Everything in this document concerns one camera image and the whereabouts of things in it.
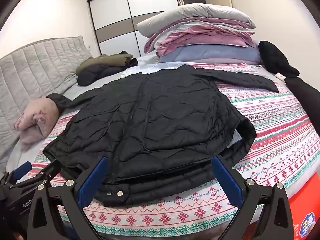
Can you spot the red printed box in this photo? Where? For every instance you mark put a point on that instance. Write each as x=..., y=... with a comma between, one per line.
x=303, y=205

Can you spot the white and taupe wardrobe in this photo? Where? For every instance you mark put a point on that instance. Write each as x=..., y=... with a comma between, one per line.
x=112, y=17

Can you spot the pink floral pillow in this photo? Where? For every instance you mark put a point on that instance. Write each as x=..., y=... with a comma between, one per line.
x=37, y=120

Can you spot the black cloth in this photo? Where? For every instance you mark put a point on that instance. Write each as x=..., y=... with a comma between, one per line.
x=305, y=92

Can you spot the black folded puffer jacket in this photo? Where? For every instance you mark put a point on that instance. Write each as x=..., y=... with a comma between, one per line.
x=96, y=73

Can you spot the black quilted jacket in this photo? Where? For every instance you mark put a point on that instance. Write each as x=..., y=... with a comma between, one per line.
x=162, y=115

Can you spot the stack of folded blankets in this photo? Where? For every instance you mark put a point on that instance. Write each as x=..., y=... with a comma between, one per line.
x=200, y=36

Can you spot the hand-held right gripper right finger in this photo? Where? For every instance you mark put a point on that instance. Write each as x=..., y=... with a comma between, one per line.
x=227, y=182

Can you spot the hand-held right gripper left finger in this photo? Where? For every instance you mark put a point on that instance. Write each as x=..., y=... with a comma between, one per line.
x=91, y=182

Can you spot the blue folded quilt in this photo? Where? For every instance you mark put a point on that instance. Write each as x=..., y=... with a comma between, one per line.
x=212, y=53

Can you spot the grey pillow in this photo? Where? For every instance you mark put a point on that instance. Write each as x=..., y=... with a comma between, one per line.
x=200, y=13

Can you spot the grey padded headboard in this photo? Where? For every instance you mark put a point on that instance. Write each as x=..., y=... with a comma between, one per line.
x=32, y=65

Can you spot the black fleece garment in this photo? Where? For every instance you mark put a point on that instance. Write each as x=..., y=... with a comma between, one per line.
x=275, y=57

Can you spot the olive green folded garment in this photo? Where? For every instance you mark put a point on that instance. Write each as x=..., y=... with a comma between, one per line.
x=107, y=60

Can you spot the red green patterned blanket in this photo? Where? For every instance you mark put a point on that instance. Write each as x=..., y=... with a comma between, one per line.
x=275, y=135

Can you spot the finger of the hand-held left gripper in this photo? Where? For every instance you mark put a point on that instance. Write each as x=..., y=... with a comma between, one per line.
x=22, y=169
x=48, y=172

